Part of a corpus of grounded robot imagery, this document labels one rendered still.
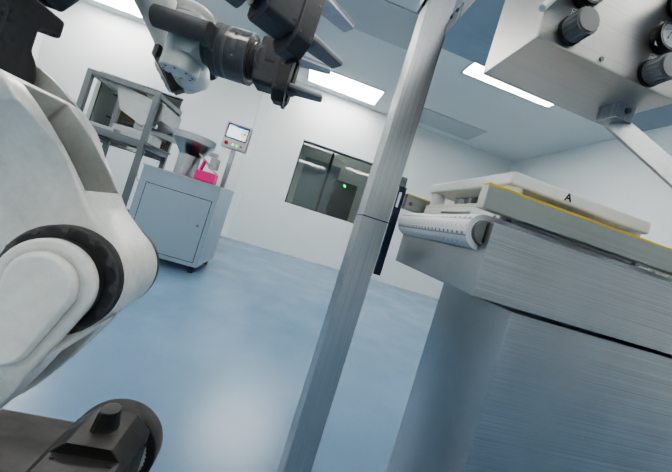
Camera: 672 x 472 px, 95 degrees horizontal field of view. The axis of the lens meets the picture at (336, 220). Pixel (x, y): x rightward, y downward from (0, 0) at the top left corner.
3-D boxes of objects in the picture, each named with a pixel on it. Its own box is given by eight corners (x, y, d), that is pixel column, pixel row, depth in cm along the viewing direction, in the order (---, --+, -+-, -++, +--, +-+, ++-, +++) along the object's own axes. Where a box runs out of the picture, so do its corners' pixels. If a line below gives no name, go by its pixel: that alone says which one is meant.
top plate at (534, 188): (524, 226, 71) (527, 218, 71) (649, 235, 46) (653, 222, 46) (429, 193, 67) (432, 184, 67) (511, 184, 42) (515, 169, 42)
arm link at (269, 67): (306, 56, 61) (248, 37, 61) (302, 25, 51) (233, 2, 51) (287, 116, 61) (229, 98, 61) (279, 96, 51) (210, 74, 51)
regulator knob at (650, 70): (657, 73, 36) (667, 38, 36) (633, 82, 39) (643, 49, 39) (679, 83, 37) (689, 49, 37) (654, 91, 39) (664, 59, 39)
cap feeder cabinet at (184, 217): (113, 254, 243) (142, 162, 245) (146, 246, 300) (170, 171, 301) (193, 275, 252) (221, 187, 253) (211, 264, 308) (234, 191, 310)
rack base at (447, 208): (518, 247, 70) (521, 237, 70) (640, 267, 46) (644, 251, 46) (422, 215, 66) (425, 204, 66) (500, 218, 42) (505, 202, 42)
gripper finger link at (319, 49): (331, 64, 44) (296, 37, 40) (346, 59, 41) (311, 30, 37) (328, 75, 44) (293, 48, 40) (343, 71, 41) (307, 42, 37)
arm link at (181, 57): (229, 96, 60) (173, 78, 60) (245, 44, 60) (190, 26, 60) (205, 67, 49) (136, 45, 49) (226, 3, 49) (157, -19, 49)
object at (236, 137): (207, 183, 288) (227, 119, 289) (210, 184, 298) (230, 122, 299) (231, 190, 291) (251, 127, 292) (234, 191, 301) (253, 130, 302)
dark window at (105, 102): (82, 137, 494) (103, 71, 495) (82, 137, 495) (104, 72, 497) (166, 164, 512) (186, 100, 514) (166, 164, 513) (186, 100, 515)
